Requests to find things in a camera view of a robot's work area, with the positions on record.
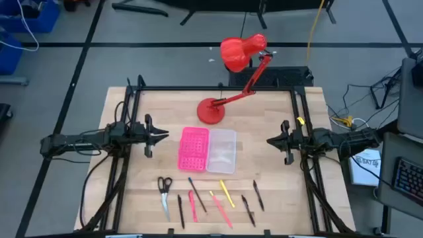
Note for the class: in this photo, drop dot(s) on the black bar on floor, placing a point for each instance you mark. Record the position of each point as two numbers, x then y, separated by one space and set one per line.
138 9

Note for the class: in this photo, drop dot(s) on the thin black pen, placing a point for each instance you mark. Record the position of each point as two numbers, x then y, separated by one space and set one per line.
180 211

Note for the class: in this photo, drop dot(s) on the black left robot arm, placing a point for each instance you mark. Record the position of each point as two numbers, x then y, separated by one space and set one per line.
82 140

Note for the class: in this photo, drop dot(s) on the pink highlighter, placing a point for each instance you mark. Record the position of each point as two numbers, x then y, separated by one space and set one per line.
192 205

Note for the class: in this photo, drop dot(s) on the black marker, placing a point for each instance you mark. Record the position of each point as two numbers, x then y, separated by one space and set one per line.
248 210
258 195

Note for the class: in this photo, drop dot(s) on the black metal table frame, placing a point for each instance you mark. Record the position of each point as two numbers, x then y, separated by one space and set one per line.
215 88

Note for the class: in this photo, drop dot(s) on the black box on desk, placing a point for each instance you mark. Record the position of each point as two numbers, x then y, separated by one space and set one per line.
418 72

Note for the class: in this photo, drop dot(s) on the pink perforated tray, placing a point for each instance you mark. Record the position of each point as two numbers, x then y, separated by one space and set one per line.
193 148

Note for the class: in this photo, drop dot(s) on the white printed booklet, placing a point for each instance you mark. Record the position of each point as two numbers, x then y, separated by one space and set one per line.
363 172

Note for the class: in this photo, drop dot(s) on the black backlit keyboard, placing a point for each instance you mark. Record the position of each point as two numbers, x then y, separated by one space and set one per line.
409 178

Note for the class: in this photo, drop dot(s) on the yellow highlighter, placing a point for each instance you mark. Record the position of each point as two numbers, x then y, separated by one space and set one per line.
227 194

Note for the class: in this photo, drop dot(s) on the blue capped pencil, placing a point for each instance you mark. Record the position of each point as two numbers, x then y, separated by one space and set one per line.
197 195

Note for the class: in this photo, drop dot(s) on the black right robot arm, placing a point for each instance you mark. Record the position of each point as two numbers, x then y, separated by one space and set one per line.
347 139

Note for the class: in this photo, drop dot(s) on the red desk lamp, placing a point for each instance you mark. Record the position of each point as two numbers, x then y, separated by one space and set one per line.
211 110

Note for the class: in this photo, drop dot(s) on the light grey desk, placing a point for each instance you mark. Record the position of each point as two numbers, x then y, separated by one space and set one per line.
411 105

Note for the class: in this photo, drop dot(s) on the yellow plug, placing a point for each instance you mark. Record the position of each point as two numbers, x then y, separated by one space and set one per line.
345 121

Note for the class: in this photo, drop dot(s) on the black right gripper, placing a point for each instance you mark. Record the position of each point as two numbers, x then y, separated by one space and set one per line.
291 140

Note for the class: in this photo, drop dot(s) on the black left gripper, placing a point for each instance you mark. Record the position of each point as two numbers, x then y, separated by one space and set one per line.
148 135

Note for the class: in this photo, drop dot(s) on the dark grey desk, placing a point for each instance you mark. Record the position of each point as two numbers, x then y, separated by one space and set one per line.
386 178

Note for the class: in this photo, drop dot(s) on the yellow tape tag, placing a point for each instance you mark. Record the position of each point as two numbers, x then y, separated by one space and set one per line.
300 120

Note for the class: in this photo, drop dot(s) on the grey flat plate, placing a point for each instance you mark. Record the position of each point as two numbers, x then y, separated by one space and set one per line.
13 80

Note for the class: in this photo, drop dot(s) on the large blue bin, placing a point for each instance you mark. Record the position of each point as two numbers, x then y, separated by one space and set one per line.
43 21

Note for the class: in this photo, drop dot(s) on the black partition screen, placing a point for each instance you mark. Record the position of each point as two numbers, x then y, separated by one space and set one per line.
231 3

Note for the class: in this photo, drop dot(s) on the black object at floor edge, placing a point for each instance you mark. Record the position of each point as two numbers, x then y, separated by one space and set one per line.
4 114

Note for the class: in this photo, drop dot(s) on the pink pencil with yellow cap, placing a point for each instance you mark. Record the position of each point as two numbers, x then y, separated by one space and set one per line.
220 209

